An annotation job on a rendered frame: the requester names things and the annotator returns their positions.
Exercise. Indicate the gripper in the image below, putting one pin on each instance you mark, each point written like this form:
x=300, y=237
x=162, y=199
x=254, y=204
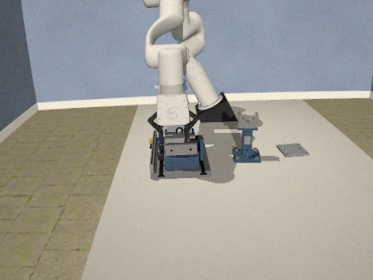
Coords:
x=172, y=110

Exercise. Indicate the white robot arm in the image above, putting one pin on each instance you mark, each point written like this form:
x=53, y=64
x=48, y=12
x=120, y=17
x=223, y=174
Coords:
x=176, y=61

